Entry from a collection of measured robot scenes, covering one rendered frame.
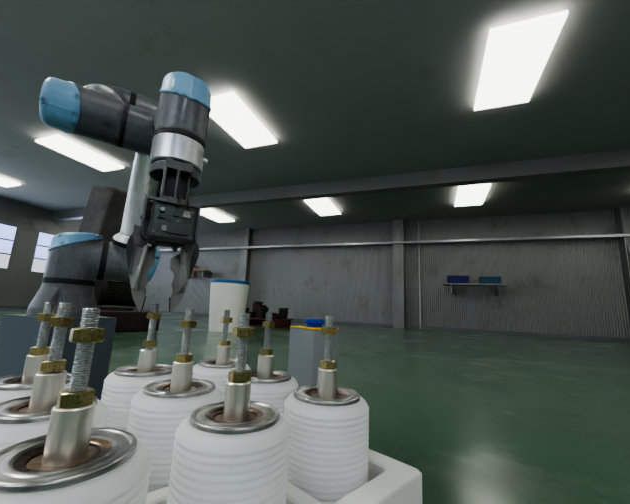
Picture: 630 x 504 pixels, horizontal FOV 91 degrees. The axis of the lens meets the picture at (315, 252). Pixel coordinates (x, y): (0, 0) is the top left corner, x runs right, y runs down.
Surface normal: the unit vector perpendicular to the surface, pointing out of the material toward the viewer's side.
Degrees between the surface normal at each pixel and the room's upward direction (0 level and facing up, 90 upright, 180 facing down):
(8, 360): 90
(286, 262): 90
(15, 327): 90
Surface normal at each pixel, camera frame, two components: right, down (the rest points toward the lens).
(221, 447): 0.04, -0.69
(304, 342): -0.70, -0.17
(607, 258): -0.35, -0.19
